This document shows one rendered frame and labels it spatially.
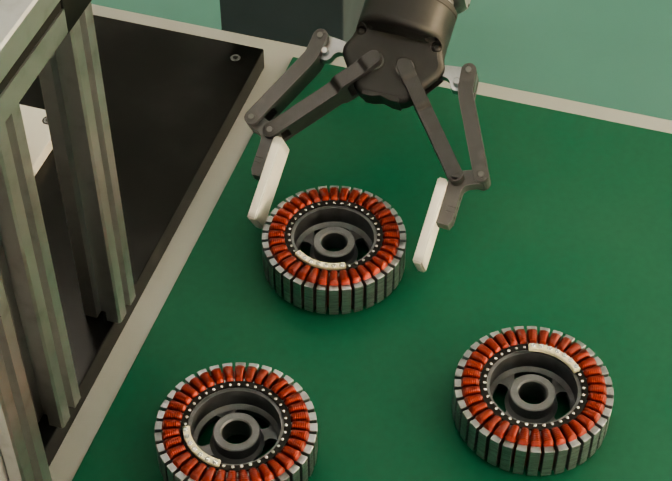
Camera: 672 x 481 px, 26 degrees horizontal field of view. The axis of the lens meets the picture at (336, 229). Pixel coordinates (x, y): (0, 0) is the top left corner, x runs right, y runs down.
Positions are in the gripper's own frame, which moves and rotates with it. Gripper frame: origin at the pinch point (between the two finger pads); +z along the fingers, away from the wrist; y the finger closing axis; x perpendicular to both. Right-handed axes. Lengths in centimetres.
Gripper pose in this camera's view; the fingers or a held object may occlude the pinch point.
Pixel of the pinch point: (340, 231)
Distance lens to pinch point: 113.8
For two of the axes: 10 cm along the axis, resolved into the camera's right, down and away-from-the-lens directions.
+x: 1.7, 2.6, 9.5
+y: 9.4, 2.5, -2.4
